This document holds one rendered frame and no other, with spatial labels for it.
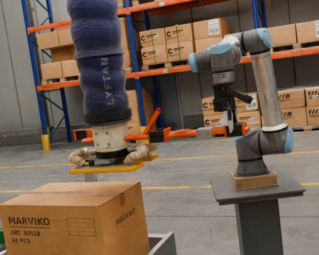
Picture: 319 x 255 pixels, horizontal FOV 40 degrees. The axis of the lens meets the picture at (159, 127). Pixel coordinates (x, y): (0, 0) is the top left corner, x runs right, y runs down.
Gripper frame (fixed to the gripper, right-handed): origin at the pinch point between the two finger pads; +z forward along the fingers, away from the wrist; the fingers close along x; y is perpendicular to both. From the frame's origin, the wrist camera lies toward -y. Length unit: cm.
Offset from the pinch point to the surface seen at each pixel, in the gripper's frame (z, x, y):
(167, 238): 60, -25, 48
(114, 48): -41, 5, 49
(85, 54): -40, 13, 60
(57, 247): 46, 21, 85
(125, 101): -17, 2, 48
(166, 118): 84, -836, 359
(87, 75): -31, 12, 61
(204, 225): 121, -202, 86
